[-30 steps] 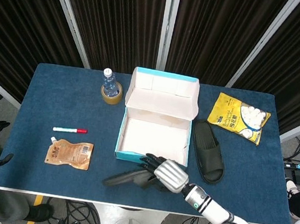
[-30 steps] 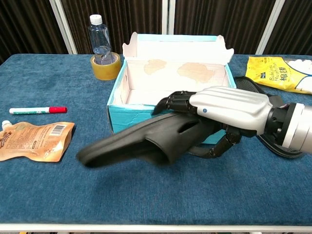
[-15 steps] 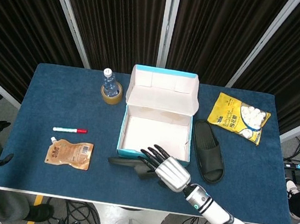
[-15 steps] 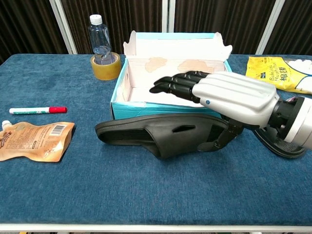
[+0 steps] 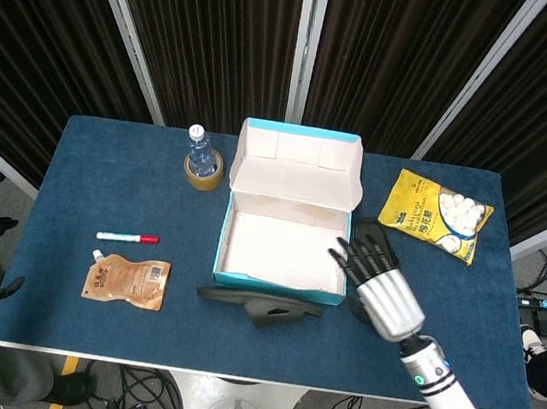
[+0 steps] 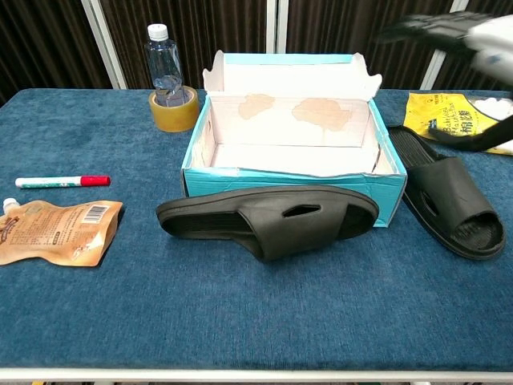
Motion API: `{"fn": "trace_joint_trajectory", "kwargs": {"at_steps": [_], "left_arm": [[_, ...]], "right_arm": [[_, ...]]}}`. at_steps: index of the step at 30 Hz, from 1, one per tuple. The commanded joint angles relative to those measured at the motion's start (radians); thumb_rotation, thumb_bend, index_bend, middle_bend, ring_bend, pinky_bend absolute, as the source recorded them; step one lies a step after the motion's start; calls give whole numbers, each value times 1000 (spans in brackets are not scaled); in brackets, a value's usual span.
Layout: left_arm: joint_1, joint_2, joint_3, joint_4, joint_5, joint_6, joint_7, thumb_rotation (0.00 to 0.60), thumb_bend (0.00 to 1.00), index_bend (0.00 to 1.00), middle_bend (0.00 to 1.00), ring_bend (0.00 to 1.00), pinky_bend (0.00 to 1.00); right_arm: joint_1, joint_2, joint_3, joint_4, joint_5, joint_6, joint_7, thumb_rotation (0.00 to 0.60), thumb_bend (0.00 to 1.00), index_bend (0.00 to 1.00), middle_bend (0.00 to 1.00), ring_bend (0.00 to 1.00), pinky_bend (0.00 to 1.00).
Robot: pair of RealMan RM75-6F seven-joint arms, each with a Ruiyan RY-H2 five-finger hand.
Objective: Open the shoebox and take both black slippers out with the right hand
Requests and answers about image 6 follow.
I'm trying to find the light blue shoe box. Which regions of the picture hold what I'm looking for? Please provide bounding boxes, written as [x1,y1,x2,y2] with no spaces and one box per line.
[180,50,408,229]

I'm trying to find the orange spout pouch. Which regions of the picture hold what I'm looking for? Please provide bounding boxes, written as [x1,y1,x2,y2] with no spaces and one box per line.
[0,197,124,268]

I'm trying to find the white marker with red cap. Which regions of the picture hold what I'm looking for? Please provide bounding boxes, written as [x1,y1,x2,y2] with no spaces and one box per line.
[14,174,111,189]

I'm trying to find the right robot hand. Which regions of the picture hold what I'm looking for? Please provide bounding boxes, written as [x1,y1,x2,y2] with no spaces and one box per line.
[374,10,513,153]

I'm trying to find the black rubber slipper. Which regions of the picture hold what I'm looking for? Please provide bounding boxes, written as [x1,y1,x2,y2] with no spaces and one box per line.
[155,184,381,264]
[386,125,507,261]

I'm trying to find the dark blue table cloth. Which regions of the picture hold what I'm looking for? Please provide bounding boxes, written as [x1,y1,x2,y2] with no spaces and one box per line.
[0,87,513,372]

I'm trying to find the dark curtain partition panel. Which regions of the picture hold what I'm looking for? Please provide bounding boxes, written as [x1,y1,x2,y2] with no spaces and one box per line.
[0,0,127,106]
[82,0,277,91]
[418,0,513,91]
[266,0,470,91]

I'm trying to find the yellow marshmallow bag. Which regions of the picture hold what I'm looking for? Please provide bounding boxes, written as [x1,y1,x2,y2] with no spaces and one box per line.
[402,91,513,156]

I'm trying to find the clear plastic water bottle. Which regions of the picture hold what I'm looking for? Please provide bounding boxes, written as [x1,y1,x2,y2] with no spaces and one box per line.
[144,22,186,108]

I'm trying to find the brown packing tape roll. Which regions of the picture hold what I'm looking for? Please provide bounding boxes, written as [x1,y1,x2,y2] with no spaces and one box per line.
[148,85,200,133]

